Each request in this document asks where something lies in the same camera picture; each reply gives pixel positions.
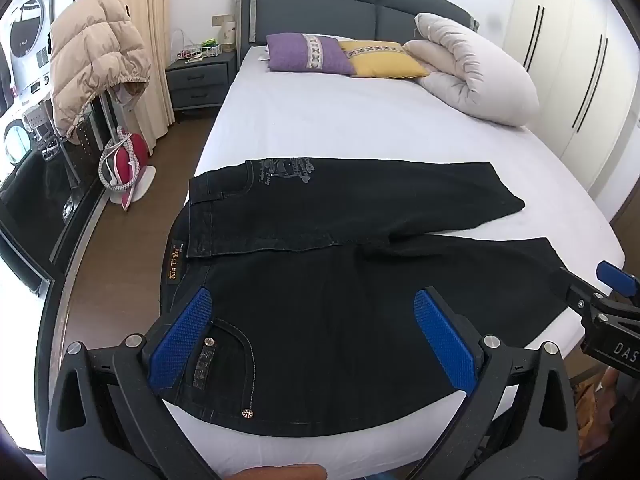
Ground beige curtain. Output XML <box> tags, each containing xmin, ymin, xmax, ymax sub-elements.
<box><xmin>111</xmin><ymin>0</ymin><xmax>173</xmax><ymax>156</ymax></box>

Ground purple pillow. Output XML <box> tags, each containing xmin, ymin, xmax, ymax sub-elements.
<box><xmin>265</xmin><ymin>32</ymin><xmax>357</xmax><ymax>77</ymax></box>

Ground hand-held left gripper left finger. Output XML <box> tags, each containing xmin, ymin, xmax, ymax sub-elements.
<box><xmin>45</xmin><ymin>287</ymin><xmax>221</xmax><ymax>480</ymax></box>

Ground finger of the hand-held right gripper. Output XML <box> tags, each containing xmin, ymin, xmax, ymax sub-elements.
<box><xmin>596</xmin><ymin>260</ymin><xmax>640</xmax><ymax>307</ymax></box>
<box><xmin>550</xmin><ymin>266</ymin><xmax>622</xmax><ymax>322</ymax></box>

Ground white wardrobe doors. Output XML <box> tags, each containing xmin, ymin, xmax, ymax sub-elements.
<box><xmin>502</xmin><ymin>0</ymin><xmax>640</xmax><ymax>201</ymax></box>

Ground grey padded headboard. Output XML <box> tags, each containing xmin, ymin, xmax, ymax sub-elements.
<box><xmin>235</xmin><ymin>0</ymin><xmax>481</xmax><ymax>63</ymax></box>

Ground person's left hand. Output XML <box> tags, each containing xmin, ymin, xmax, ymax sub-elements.
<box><xmin>235</xmin><ymin>464</ymin><xmax>328</xmax><ymax>480</ymax></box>

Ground folded white duvet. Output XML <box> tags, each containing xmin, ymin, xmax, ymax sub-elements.
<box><xmin>402</xmin><ymin>12</ymin><xmax>541</xmax><ymax>128</ymax></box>

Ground black denim pants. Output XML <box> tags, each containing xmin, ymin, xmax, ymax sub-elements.
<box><xmin>161</xmin><ymin>157</ymin><xmax>576</xmax><ymax>436</ymax></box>

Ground yellow pillow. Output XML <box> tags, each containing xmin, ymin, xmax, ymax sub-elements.
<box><xmin>339</xmin><ymin>40</ymin><xmax>431</xmax><ymax>80</ymax></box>

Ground white bed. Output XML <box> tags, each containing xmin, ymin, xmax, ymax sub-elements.
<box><xmin>167</xmin><ymin>42</ymin><xmax>626</xmax><ymax>480</ymax></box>

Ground beige puffer jacket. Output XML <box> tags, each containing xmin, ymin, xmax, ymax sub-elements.
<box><xmin>49</xmin><ymin>0</ymin><xmax>152</xmax><ymax>140</ymax></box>

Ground dark glass sliding door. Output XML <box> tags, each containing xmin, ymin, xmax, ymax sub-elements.
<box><xmin>0</xmin><ymin>0</ymin><xmax>118</xmax><ymax>311</ymax></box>

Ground white washing machine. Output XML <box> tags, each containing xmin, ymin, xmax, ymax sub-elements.
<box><xmin>0</xmin><ymin>0</ymin><xmax>53</xmax><ymax>106</ymax></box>

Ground grey nightstand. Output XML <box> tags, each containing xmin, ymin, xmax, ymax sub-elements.
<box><xmin>165</xmin><ymin>52</ymin><xmax>238</xmax><ymax>111</ymax></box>

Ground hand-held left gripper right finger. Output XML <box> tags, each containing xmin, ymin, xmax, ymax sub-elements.
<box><xmin>412</xmin><ymin>287</ymin><xmax>581</xmax><ymax>480</ymax></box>

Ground red and white steam iron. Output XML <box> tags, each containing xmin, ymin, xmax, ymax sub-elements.
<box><xmin>99</xmin><ymin>127</ymin><xmax>158</xmax><ymax>211</ymax></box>

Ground white wire basket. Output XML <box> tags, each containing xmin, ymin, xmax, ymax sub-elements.
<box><xmin>172</xmin><ymin>27</ymin><xmax>223</xmax><ymax>61</ymax></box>

